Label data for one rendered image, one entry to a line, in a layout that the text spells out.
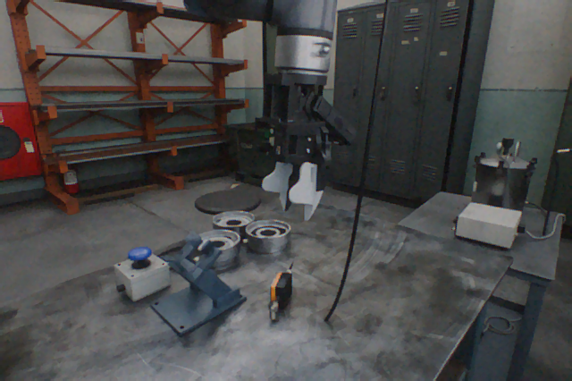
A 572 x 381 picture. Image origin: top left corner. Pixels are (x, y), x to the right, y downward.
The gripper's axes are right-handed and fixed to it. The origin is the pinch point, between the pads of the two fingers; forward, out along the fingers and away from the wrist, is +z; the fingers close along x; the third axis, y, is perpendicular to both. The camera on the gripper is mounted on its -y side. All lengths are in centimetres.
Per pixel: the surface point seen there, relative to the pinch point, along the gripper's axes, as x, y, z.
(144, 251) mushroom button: -20.3, 17.6, 11.9
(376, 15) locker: -174, -256, -83
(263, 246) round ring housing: -16.2, -6.4, 15.9
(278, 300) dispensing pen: 1.1, 3.9, 15.4
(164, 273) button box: -18.0, 15.1, 16.0
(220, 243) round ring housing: -23.3, 0.1, 16.5
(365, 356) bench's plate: 16.4, 1.1, 16.5
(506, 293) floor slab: -2, -180, 89
